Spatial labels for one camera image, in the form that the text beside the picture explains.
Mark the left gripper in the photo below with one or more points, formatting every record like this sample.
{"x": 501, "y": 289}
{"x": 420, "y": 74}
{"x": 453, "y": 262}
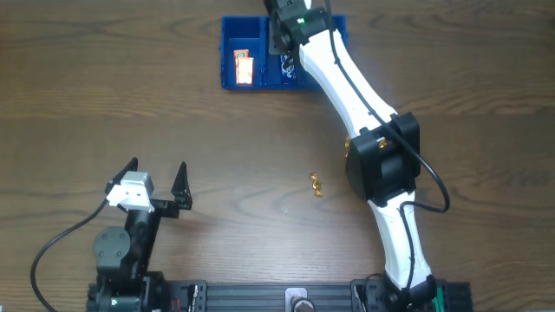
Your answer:
{"x": 167, "y": 209}

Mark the blue candy pack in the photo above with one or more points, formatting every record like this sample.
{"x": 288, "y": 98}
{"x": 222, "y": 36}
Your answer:
{"x": 288, "y": 69}

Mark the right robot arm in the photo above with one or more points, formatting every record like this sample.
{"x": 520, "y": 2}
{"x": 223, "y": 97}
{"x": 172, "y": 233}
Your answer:
{"x": 342, "y": 82}

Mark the blue tray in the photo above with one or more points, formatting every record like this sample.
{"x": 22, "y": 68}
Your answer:
{"x": 243, "y": 34}

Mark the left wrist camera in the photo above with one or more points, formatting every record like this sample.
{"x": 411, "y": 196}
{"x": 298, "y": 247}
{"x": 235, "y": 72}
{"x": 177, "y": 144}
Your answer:
{"x": 132, "y": 190}

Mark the mounting rail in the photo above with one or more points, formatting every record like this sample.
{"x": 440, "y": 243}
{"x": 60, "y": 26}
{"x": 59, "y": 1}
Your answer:
{"x": 251, "y": 297}

